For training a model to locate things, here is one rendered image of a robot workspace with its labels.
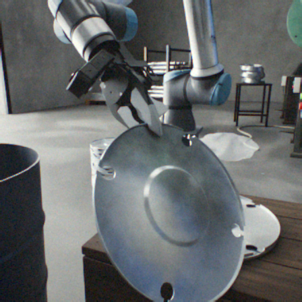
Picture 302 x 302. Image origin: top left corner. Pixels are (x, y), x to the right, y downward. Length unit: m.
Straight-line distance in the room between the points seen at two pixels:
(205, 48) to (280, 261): 0.68
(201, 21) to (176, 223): 0.70
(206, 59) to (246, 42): 6.74
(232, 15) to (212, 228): 7.50
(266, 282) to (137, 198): 0.25
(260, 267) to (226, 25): 7.48
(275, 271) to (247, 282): 0.06
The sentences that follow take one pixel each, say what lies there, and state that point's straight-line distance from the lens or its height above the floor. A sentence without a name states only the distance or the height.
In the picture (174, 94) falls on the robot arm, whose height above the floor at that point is 0.59.
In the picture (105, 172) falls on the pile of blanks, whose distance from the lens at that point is 1.65.
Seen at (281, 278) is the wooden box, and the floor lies 0.35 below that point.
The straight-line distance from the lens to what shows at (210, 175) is 0.54.
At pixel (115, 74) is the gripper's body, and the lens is 0.52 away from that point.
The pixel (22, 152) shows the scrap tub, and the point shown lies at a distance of 0.86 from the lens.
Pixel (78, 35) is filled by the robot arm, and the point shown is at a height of 0.74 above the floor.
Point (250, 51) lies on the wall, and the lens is 7.72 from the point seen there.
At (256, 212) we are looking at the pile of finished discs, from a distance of 0.72.
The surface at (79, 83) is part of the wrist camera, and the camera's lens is 0.46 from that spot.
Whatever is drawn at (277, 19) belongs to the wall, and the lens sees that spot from 7.76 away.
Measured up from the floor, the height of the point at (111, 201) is 0.50.
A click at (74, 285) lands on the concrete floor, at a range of 1.07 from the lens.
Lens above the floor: 0.67
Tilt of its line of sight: 15 degrees down
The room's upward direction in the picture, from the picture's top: straight up
